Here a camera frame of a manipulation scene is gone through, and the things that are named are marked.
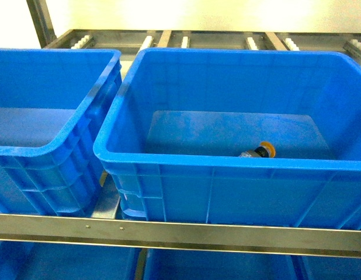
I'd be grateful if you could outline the yellow mushroom push button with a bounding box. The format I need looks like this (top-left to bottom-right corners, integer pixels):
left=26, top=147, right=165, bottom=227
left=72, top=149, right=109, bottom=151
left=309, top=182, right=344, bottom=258
left=239, top=141, right=276, bottom=158

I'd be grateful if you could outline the large blue storage bin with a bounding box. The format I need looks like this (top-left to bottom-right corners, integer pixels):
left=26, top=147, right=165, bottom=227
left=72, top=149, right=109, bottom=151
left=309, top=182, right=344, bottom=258
left=93, top=48, right=361, bottom=230

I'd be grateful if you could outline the lower middle blue bin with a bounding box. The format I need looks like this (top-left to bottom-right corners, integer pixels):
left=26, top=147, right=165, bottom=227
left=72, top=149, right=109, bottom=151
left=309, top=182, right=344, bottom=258
left=144, top=249, right=308, bottom=279

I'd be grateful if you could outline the left blue storage bin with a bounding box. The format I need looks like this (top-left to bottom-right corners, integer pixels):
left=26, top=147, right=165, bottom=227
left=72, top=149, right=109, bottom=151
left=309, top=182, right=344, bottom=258
left=0, top=48, right=122, bottom=217

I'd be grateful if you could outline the lower right blue bin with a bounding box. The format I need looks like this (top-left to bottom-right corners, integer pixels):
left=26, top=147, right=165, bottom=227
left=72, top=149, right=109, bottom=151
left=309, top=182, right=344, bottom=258
left=291, top=256, right=361, bottom=279

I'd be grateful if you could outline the lower left blue bin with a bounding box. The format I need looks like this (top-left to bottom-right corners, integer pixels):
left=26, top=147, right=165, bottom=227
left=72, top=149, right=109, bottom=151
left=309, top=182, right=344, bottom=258
left=0, top=241, right=140, bottom=279

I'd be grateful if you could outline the metal rack frame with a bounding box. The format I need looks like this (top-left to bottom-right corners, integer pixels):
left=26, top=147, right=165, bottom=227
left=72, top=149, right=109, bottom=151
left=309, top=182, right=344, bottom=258
left=0, top=0, right=361, bottom=280

